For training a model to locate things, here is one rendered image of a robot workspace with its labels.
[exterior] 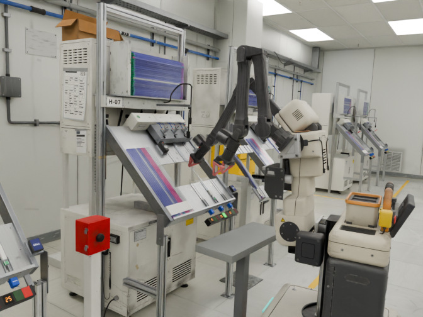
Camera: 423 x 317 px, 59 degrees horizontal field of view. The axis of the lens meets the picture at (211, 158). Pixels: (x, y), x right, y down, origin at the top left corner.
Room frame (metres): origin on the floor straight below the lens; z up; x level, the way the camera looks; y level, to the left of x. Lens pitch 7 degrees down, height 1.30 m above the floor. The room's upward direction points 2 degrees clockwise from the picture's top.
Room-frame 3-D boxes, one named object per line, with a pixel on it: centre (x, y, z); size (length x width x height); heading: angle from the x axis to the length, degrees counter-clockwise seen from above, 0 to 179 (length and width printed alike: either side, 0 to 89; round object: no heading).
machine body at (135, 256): (2.58, 0.55, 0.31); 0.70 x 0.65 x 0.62; 147
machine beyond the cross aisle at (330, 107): (6.77, -2.19, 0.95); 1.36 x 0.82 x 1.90; 57
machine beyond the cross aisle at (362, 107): (7.97, -3.01, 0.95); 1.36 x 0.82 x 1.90; 57
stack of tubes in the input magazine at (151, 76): (2.57, 0.41, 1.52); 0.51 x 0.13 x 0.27; 147
